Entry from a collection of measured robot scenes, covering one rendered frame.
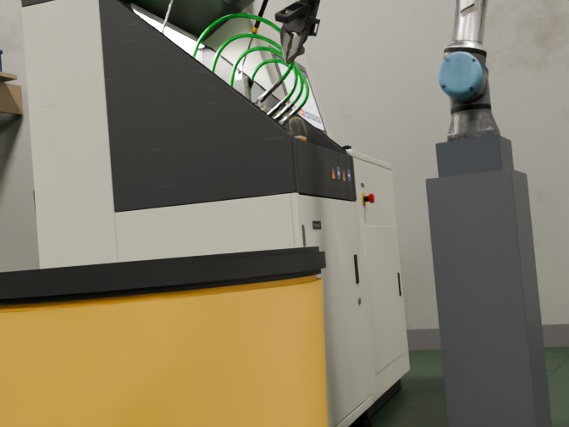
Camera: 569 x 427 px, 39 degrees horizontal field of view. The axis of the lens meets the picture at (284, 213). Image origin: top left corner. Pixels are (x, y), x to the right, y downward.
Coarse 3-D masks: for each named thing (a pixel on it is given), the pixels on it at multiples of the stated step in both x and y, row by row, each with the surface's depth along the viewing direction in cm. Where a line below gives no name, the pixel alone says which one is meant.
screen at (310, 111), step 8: (272, 56) 316; (280, 56) 327; (280, 64) 322; (296, 64) 348; (280, 72) 318; (304, 72) 356; (288, 80) 324; (288, 88) 320; (296, 88) 333; (304, 88) 345; (304, 96) 341; (312, 96) 355; (296, 104) 324; (312, 104) 350; (304, 112) 331; (312, 112) 345; (312, 120) 340; (320, 120) 353; (320, 128) 348
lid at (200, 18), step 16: (128, 0) 256; (144, 0) 261; (160, 0) 267; (176, 0) 273; (192, 0) 279; (208, 0) 286; (224, 0) 296; (240, 0) 299; (160, 16) 276; (176, 16) 282; (192, 16) 289; (208, 16) 296; (192, 32) 299; (208, 32) 307
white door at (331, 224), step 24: (312, 216) 236; (336, 216) 261; (312, 240) 234; (336, 240) 258; (336, 264) 256; (360, 264) 285; (336, 288) 253; (360, 288) 282; (336, 312) 250; (360, 312) 278; (336, 336) 248; (360, 336) 275; (336, 360) 245; (360, 360) 272; (336, 384) 243; (360, 384) 269; (336, 408) 240
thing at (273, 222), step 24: (120, 216) 242; (144, 216) 239; (168, 216) 236; (192, 216) 234; (216, 216) 231; (240, 216) 229; (264, 216) 226; (288, 216) 224; (120, 240) 241; (144, 240) 239; (168, 240) 236; (192, 240) 234; (216, 240) 231; (240, 240) 229; (264, 240) 226; (288, 240) 224; (360, 240) 288; (360, 408) 266
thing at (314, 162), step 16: (304, 144) 235; (304, 160) 234; (320, 160) 250; (336, 160) 268; (304, 176) 232; (320, 176) 248; (336, 176) 266; (304, 192) 231; (320, 192) 246; (336, 192) 264; (352, 192) 285
